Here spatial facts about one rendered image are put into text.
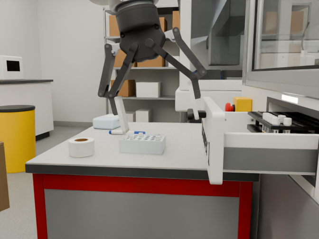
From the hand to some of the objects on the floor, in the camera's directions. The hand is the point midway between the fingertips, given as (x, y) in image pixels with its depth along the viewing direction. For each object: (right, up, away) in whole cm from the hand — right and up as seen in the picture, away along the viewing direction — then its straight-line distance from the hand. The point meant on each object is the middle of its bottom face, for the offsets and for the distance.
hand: (159, 119), depth 52 cm
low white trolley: (-2, -81, +58) cm, 100 cm away
